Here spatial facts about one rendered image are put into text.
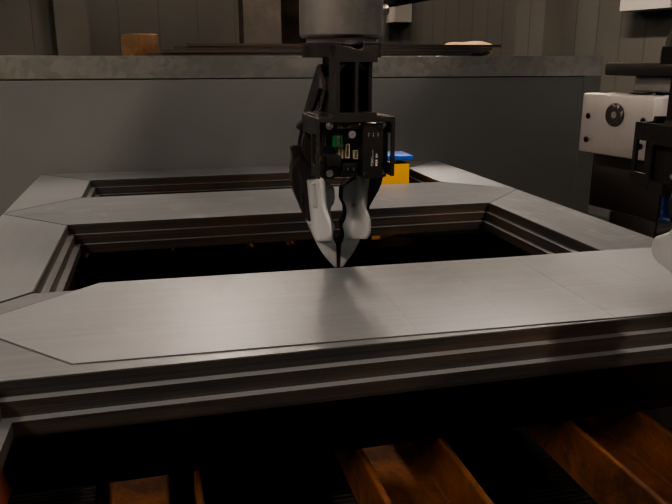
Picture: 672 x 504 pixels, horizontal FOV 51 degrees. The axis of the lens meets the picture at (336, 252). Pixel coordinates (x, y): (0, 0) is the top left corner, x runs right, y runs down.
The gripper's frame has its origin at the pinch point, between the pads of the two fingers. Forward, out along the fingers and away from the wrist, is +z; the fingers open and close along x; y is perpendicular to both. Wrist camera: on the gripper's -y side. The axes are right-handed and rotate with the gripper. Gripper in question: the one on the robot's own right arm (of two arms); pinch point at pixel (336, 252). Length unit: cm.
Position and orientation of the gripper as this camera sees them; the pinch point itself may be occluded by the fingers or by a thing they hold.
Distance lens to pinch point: 70.1
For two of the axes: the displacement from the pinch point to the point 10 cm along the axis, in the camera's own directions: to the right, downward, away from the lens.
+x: 9.7, -0.6, 2.4
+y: 2.4, 2.6, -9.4
